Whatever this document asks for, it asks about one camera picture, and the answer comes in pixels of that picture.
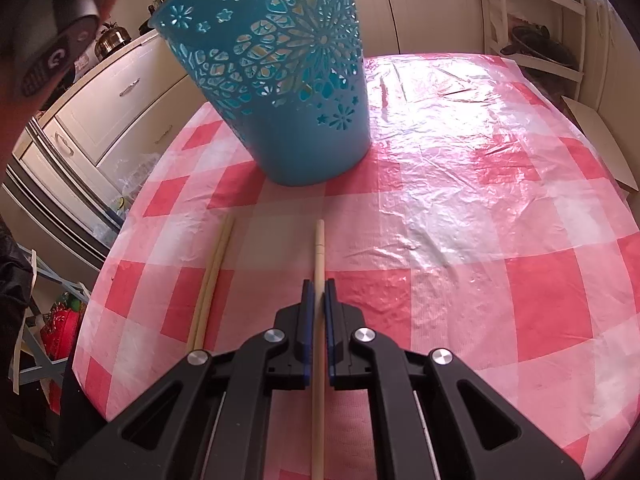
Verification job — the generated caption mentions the white step stool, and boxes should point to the white step stool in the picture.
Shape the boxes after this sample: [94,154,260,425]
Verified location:
[560,95,640,193]

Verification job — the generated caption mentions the person's left forearm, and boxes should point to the person's left forearm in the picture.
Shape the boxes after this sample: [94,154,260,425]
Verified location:
[0,60,48,176]

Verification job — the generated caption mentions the red plastic bag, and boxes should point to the red plastic bag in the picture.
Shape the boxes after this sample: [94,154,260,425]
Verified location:
[42,305,83,361]

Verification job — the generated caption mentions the white drawer cabinet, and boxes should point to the white drawer cabinet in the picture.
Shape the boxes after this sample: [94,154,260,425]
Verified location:
[582,0,640,126]

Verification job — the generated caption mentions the steel kettle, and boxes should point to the steel kettle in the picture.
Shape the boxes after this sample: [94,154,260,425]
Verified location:
[95,22,132,60]

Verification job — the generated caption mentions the waste bin with patterned bag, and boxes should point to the waste bin with patterned bag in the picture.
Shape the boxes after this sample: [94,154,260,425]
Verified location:
[92,152,161,246]

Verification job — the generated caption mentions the pale wooden chopstick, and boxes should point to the pale wooden chopstick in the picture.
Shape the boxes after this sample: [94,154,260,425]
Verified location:
[186,215,232,351]
[311,219,326,480]
[195,217,236,351]

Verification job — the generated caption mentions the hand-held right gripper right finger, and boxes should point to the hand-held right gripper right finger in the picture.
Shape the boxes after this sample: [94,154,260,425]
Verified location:
[324,277,586,480]

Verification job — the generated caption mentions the red checked plastic tablecloth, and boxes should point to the red checked plastic tablecloth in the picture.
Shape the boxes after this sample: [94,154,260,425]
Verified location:
[70,52,640,480]

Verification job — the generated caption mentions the grey sliding door frame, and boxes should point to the grey sliding door frame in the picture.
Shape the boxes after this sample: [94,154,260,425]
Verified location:
[2,115,126,261]

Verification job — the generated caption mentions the blue perforated plastic basket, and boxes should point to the blue perforated plastic basket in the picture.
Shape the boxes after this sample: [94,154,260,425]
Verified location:
[148,0,372,186]

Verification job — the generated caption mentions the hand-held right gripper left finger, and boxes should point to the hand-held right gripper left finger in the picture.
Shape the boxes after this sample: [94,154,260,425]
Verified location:
[57,280,316,480]

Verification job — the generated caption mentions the blue white shelf rack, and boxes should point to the blue white shelf rack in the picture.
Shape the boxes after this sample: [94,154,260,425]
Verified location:
[10,245,93,391]

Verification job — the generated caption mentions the white trolley rack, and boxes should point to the white trolley rack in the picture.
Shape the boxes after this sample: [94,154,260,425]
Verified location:
[475,0,588,106]

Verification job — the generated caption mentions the black lidded pan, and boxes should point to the black lidded pan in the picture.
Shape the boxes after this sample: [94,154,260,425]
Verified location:
[500,25,576,63]

